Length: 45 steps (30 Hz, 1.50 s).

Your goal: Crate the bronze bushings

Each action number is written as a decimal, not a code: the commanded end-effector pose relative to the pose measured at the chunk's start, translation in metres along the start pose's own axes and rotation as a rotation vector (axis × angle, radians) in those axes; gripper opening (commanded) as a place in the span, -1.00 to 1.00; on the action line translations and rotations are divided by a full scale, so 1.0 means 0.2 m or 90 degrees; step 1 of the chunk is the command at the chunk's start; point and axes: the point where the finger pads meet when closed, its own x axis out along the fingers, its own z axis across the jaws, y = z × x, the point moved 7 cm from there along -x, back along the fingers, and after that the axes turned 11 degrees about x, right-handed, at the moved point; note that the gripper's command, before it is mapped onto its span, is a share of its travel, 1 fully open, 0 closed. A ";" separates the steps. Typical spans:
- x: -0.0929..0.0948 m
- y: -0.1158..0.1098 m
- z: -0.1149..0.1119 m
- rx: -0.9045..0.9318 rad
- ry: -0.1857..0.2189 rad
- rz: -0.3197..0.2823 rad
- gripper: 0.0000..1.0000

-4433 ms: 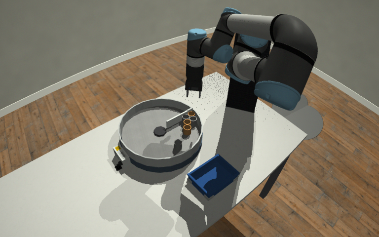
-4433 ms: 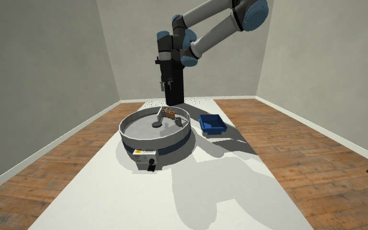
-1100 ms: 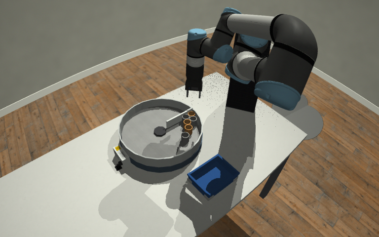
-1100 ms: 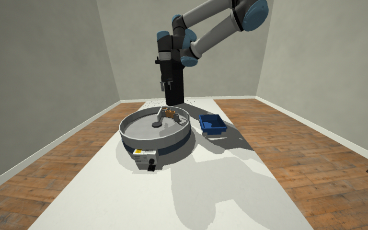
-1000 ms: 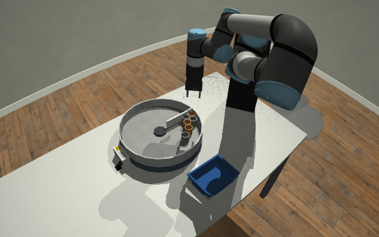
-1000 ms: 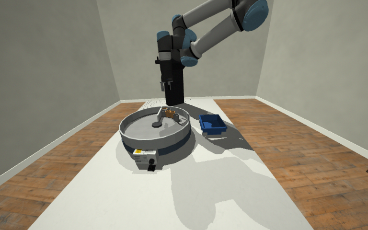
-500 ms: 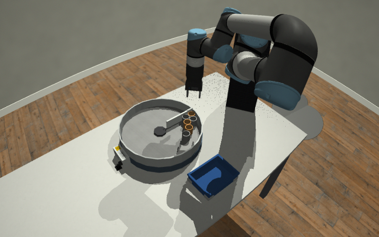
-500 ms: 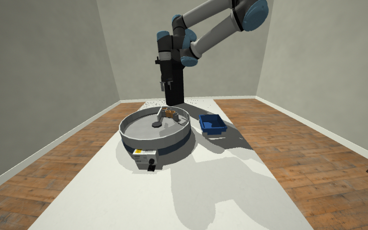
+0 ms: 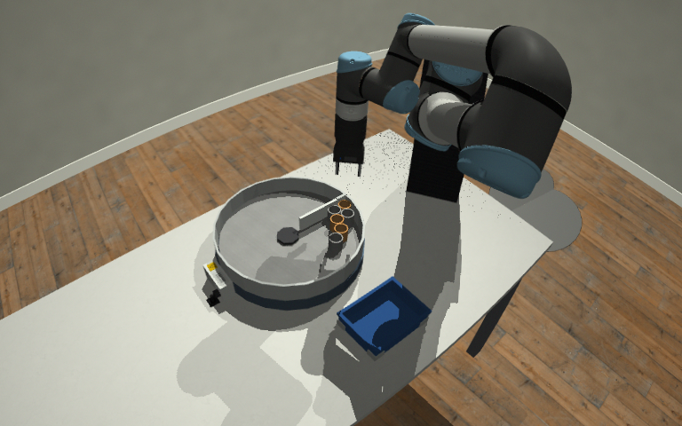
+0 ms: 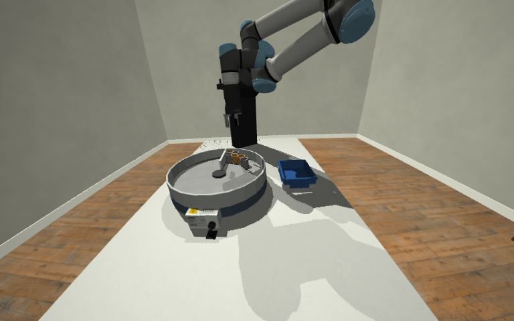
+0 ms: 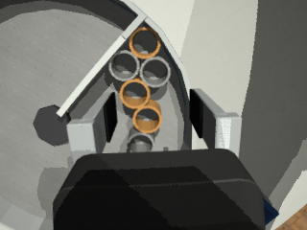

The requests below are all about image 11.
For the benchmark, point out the bronze bushing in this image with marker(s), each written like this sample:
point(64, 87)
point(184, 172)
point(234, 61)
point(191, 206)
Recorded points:
point(140, 55)
point(150, 126)
point(131, 102)

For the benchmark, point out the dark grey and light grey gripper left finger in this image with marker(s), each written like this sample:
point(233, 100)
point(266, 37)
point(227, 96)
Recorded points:
point(90, 134)

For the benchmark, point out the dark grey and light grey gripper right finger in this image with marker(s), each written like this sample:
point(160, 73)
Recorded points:
point(218, 129)

